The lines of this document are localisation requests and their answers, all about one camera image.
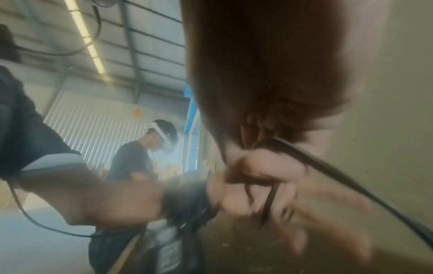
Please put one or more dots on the person's right hand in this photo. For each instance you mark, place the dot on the person's right hand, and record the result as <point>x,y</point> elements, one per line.
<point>270,67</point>

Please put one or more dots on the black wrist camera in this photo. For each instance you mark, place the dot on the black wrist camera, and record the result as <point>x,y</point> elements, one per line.
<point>169,251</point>

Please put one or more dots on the white headset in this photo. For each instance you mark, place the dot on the white headset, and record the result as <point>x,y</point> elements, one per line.
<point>162,135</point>

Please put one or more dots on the ceiling light strip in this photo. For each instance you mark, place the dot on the ceiling light strip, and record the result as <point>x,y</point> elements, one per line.
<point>84,34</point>

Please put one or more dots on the person's left forearm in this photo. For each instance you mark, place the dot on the person's left forearm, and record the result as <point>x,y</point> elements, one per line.
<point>101,198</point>

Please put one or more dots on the person's dark shirt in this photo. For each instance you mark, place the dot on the person's dark shirt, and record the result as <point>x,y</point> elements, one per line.
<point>23,128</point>

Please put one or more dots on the person's left hand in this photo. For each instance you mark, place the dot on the person's left hand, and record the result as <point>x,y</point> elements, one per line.
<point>321,203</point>

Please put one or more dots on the black wristband with marker tags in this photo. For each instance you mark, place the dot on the black wristband with marker tags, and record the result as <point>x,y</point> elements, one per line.
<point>184,200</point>

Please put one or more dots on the blue column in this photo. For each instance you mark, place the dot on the blue column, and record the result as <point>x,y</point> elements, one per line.
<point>192,115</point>

